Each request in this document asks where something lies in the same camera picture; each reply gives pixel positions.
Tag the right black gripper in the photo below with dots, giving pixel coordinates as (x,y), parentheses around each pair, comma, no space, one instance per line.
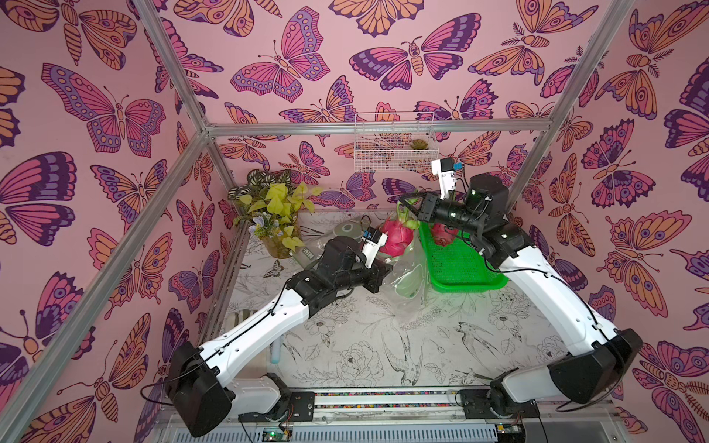
(426,206)

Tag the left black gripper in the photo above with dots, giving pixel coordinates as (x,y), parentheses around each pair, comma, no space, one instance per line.
(376,275)

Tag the pink dragon fruit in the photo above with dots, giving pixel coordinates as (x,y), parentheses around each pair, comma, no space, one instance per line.
(442,235)
(400,228)

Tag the clear zip-top bag green seal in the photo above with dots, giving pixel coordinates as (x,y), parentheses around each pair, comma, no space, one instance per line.
(404,289)

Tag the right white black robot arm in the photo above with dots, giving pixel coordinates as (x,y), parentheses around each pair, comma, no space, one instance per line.
(599,354)

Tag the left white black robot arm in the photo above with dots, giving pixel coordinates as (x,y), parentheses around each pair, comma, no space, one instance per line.
(203,383)

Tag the green plastic basket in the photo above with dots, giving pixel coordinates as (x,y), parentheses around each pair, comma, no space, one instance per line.
(457,268)

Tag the light blue garden trowel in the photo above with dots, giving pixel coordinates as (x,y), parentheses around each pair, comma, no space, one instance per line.
(276,351)

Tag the potted plant yellow green leaves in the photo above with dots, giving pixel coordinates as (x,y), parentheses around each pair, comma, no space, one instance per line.
(270,203)

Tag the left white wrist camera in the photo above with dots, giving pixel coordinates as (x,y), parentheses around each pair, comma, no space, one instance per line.
(373,241)

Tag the small succulent in wire basket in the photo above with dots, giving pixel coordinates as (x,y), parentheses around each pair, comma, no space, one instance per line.
(419,144)

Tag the white wire wall basket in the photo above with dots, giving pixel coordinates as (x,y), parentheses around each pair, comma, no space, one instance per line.
(382,141)

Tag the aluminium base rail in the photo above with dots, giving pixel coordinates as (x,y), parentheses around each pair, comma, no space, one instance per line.
(440,414)

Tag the aluminium frame struts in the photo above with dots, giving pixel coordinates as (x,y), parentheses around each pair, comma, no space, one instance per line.
(37,386)

